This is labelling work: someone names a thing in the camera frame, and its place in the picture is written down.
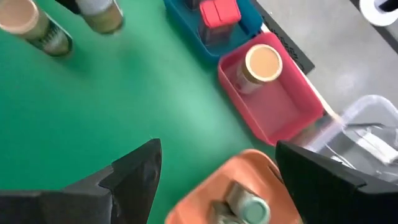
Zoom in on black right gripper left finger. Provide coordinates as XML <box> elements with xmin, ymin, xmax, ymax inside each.
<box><xmin>0</xmin><ymin>138</ymin><xmax>163</xmax><ymax>224</ymax></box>

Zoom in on finger of the left gripper yellow tape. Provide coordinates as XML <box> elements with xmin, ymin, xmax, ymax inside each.
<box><xmin>55</xmin><ymin>0</ymin><xmax>82</xmax><ymax>16</ymax></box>

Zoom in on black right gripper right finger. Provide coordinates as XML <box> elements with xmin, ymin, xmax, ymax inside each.
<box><xmin>275</xmin><ymin>140</ymin><xmax>398</xmax><ymax>224</ymax></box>

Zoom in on tan lid spice jar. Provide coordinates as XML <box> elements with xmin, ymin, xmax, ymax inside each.
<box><xmin>0</xmin><ymin>0</ymin><xmax>75</xmax><ymax>58</ymax></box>
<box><xmin>75</xmin><ymin>0</ymin><xmax>125</xmax><ymax>35</ymax></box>
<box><xmin>234</xmin><ymin>43</ymin><xmax>284</xmax><ymax>96</ymax></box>

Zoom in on clear lid spice jar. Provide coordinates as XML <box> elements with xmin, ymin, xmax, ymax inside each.
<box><xmin>225</xmin><ymin>181</ymin><xmax>272</xmax><ymax>224</ymax></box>

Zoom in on pink cube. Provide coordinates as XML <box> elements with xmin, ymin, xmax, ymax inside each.
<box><xmin>198</xmin><ymin>0</ymin><xmax>243</xmax><ymax>47</ymax></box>

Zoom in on white grey packets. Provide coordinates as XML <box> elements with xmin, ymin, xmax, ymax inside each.
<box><xmin>341</xmin><ymin>123</ymin><xmax>398</xmax><ymax>166</ymax></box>

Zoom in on orange plastic bin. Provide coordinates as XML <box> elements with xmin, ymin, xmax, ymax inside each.
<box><xmin>164</xmin><ymin>148</ymin><xmax>304</xmax><ymax>224</ymax></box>

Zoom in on green table mat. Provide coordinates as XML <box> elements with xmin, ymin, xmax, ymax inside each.
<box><xmin>0</xmin><ymin>0</ymin><xmax>277</xmax><ymax>224</ymax></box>

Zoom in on clear plastic storage box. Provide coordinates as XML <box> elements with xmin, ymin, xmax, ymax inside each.
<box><xmin>306</xmin><ymin>94</ymin><xmax>398</xmax><ymax>184</ymax></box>

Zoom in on pink plastic bin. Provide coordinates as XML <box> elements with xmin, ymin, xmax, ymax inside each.
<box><xmin>217</xmin><ymin>32</ymin><xmax>326</xmax><ymax>147</ymax></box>

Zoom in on blue plastic bin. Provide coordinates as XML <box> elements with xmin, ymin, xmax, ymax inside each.
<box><xmin>163</xmin><ymin>0</ymin><xmax>264</xmax><ymax>63</ymax></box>

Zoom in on black textured strip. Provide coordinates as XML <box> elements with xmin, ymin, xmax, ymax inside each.
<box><xmin>250</xmin><ymin>0</ymin><xmax>317</xmax><ymax>75</ymax></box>

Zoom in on white round-base pole stand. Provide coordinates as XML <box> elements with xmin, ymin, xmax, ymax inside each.
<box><xmin>359</xmin><ymin>0</ymin><xmax>398</xmax><ymax>27</ymax></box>

